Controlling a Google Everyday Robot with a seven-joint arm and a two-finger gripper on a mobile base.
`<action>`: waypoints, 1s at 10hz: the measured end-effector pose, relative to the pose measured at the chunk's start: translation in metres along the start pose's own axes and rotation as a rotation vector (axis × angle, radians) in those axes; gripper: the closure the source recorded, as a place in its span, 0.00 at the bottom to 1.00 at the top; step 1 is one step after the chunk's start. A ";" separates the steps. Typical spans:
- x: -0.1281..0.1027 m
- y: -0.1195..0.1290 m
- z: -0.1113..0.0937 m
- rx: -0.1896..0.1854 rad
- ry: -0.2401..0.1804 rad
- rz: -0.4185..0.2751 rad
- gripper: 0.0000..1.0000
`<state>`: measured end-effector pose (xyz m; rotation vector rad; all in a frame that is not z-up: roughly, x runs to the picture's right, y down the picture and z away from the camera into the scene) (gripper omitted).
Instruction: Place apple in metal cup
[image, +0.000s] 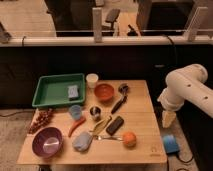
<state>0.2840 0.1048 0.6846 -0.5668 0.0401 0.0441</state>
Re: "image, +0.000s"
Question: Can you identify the black rectangular block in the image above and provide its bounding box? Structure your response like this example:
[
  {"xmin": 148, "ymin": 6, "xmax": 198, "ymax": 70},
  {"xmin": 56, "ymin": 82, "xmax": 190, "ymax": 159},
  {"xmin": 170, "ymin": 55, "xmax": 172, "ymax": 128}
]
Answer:
[{"xmin": 106, "ymin": 116, "xmax": 124, "ymax": 135}]

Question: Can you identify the blue grey cloth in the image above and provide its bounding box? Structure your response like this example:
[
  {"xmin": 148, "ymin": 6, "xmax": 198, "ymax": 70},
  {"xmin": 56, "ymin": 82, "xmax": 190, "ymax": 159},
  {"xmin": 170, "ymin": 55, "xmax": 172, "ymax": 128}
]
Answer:
[{"xmin": 72, "ymin": 131, "xmax": 92, "ymax": 152}]

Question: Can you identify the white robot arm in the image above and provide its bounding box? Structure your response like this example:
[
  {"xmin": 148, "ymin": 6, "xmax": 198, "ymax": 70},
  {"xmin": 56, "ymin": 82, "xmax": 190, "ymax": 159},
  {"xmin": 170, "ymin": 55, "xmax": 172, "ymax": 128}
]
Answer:
[{"xmin": 157, "ymin": 64, "xmax": 213, "ymax": 128}]

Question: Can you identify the black handled pizza cutter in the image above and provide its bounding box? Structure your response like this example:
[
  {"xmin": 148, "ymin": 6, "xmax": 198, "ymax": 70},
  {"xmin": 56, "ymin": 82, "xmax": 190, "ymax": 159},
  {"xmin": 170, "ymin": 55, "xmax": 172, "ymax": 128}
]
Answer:
[{"xmin": 111, "ymin": 83, "xmax": 129, "ymax": 114}]

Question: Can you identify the small metal cup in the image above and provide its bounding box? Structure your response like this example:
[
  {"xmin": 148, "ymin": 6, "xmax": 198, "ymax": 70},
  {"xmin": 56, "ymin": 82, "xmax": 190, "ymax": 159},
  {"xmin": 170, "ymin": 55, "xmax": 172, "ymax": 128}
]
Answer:
[{"xmin": 90, "ymin": 106, "xmax": 101, "ymax": 121}]

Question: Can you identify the white horizontal rail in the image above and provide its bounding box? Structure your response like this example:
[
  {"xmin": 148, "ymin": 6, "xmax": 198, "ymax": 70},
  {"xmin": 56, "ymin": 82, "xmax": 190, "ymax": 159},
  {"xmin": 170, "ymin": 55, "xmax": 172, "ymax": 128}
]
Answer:
[{"xmin": 0, "ymin": 35, "xmax": 213, "ymax": 47}]

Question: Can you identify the white paper cup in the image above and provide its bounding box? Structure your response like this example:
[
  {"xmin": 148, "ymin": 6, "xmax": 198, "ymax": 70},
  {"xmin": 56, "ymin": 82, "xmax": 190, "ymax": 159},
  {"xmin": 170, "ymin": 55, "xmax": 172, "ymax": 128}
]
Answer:
[{"xmin": 86, "ymin": 73, "xmax": 99, "ymax": 88}]

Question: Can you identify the metal fork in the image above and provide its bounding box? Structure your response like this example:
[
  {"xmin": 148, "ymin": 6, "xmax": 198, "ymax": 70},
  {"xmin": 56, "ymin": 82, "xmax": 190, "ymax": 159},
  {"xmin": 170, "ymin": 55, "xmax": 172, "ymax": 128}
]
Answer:
[{"xmin": 94, "ymin": 135, "xmax": 123, "ymax": 141}]

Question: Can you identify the orange bowl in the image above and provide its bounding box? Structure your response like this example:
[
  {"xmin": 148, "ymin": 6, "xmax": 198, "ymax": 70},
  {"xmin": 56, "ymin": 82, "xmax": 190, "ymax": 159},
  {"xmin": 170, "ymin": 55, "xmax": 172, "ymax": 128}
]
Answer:
[{"xmin": 94, "ymin": 83, "xmax": 114, "ymax": 102}]

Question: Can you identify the purple bowl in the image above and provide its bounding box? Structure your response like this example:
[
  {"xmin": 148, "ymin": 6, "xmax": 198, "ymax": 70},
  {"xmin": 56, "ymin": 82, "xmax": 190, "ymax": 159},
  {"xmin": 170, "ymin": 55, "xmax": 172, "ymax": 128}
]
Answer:
[{"xmin": 32, "ymin": 127, "xmax": 63, "ymax": 158}]

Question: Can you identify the wooden table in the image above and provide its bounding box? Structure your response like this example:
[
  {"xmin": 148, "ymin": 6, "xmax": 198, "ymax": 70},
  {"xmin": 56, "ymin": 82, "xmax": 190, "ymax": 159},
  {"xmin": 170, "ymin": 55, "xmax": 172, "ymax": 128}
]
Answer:
[{"xmin": 17, "ymin": 80, "xmax": 167, "ymax": 165}]

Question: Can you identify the green plastic tray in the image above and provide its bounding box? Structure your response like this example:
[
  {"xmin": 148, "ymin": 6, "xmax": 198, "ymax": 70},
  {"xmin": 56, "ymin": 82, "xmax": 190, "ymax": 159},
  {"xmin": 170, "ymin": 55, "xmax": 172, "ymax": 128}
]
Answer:
[{"xmin": 32, "ymin": 73, "xmax": 86, "ymax": 108}]

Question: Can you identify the blue grey sponge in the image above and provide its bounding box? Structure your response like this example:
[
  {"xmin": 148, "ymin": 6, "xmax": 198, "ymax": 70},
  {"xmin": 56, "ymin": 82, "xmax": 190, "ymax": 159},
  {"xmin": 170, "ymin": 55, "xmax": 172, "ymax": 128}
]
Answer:
[{"xmin": 68, "ymin": 85, "xmax": 79, "ymax": 100}]

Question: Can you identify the blue device on floor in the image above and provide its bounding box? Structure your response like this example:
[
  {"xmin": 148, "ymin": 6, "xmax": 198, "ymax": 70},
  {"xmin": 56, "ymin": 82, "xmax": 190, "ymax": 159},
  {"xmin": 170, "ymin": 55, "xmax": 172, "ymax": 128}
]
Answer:
[{"xmin": 163, "ymin": 135, "xmax": 180, "ymax": 154}]

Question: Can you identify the orange apple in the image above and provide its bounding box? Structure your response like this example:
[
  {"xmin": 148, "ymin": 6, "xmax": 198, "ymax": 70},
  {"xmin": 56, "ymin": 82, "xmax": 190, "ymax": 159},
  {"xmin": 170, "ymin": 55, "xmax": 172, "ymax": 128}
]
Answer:
[{"xmin": 122, "ymin": 132, "xmax": 137, "ymax": 147}]

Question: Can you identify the blue plastic cup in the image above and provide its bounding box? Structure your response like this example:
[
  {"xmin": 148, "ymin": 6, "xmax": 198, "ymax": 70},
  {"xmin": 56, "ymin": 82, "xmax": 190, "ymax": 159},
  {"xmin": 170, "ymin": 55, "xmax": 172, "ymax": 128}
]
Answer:
[{"xmin": 69, "ymin": 105, "xmax": 82, "ymax": 121}]

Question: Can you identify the yellow banana toy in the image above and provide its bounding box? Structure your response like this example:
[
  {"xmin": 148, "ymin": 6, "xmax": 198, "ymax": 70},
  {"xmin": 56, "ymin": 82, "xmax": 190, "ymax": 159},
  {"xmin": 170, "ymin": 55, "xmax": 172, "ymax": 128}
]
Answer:
[{"xmin": 90, "ymin": 116, "xmax": 112, "ymax": 136}]

